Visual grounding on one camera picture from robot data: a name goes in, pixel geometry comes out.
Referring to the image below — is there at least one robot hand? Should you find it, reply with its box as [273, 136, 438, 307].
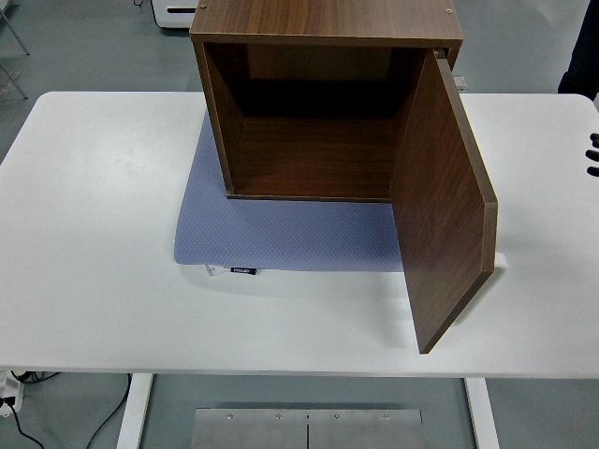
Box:
[585, 132, 599, 178]

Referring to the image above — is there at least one brown wooden cabinet door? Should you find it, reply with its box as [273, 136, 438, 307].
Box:
[388, 46, 500, 355]

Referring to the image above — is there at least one brown wooden cabinet body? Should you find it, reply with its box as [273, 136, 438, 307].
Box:
[190, 0, 465, 204]

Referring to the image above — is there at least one person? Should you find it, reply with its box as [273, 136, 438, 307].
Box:
[557, 3, 599, 102]

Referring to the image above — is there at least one white table leg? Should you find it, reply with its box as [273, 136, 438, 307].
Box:
[463, 376, 500, 449]
[115, 373, 154, 449]

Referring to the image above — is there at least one blue perforated mat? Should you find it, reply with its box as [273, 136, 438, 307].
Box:
[172, 114, 406, 274]

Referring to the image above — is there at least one grey metal plate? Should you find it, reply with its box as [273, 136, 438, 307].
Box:
[191, 408, 309, 449]
[306, 409, 424, 449]

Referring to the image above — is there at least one white appliance with slot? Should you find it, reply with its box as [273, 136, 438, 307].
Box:
[150, 0, 199, 31]

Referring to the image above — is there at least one white power strip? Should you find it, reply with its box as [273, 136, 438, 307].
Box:
[0, 370, 25, 418]

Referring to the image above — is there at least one long black floor cable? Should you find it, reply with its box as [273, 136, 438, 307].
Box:
[82, 372, 134, 449]

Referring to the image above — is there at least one grey metal rack frame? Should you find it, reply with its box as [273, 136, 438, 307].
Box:
[0, 0, 31, 102]

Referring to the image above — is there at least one black plugged power cable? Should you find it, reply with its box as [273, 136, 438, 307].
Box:
[3, 397, 46, 449]

